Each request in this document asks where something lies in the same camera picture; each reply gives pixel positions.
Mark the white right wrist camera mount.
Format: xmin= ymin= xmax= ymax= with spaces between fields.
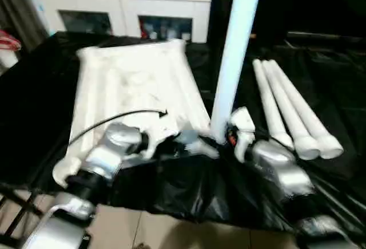
xmin=229 ymin=106 xmax=256 ymax=164

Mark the black mat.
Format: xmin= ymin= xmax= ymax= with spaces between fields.
xmin=0 ymin=30 xmax=366 ymax=232

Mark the black metal bar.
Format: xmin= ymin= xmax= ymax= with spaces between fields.
xmin=285 ymin=30 xmax=366 ymax=43

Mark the white plastic table leg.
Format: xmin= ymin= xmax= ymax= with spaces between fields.
xmin=209 ymin=0 xmax=266 ymax=146
xmin=261 ymin=59 xmax=321 ymax=161
xmin=268 ymin=59 xmax=344 ymax=160
xmin=251 ymin=59 xmax=296 ymax=152

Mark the black folding frame bar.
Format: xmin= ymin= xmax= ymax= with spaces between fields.
xmin=0 ymin=180 xmax=44 ymax=239

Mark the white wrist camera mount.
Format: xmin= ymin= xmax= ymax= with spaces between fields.
xmin=139 ymin=125 xmax=178 ymax=160
xmin=229 ymin=106 xmax=256 ymax=164

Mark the white glass-door cabinet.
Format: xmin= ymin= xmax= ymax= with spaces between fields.
xmin=36 ymin=0 xmax=214 ymax=44

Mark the white plastic table top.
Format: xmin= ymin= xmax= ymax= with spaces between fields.
xmin=52 ymin=38 xmax=220 ymax=187

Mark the grey curtain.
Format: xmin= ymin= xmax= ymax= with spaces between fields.
xmin=0 ymin=0 xmax=50 ymax=53

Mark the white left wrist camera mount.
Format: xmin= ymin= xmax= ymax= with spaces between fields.
xmin=139 ymin=125 xmax=178 ymax=160

